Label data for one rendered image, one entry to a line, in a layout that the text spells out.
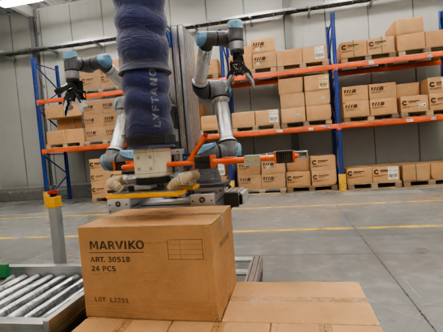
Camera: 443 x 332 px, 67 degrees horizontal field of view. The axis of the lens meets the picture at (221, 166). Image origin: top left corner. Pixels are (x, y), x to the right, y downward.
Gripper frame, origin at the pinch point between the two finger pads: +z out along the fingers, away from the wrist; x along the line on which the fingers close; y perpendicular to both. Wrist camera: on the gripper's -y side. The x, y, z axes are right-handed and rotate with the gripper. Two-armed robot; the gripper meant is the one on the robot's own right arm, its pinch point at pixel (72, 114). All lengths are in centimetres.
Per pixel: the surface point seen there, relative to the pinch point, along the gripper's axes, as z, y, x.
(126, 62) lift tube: -15, -18, -59
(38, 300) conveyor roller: 94, -29, 3
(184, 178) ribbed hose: 36, -13, -80
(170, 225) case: 55, -22, -78
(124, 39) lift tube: -24, -19, -60
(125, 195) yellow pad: 42, -24, -56
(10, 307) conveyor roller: 94, -40, 10
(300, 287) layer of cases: 94, 24, -116
